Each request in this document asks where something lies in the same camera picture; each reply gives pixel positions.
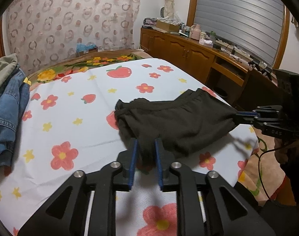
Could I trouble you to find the person right hand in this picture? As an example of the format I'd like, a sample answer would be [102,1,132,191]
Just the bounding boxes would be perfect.
[274,138,299,164]

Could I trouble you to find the patterned lace curtain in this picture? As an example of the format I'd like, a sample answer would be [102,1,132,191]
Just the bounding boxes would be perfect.
[6,0,140,74]

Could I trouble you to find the grey green folded garment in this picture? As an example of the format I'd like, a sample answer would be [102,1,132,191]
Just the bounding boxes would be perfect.
[0,53,18,87]

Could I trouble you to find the blue denim jeans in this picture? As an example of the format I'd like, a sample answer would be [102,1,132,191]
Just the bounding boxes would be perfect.
[0,66,30,167]

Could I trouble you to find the white floral bed sheet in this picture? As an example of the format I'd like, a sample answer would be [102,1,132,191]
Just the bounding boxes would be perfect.
[0,59,258,235]

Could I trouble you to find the blue package on headboard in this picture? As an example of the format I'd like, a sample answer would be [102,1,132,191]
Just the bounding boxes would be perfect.
[76,42,98,57]

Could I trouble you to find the yellow plush toy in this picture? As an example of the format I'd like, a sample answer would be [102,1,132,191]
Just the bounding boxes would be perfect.
[23,77,31,86]

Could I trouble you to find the wooden sideboard cabinet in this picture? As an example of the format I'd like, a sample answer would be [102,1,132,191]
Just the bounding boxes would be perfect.
[140,28,281,111]

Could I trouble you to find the black pants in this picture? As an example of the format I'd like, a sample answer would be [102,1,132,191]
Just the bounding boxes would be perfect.
[114,88,238,166]

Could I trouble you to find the pink kettle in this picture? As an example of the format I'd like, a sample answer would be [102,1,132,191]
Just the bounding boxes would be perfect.
[189,25,201,41]

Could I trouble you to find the brown floral blanket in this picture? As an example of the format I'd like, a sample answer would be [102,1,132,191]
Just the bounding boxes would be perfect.
[28,49,151,91]

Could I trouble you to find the pink tissue box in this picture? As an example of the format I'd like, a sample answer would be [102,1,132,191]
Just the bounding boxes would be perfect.
[199,39,213,47]

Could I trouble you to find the cardboard box on cabinet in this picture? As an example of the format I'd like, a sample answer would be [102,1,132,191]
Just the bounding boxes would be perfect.
[156,20,180,32]

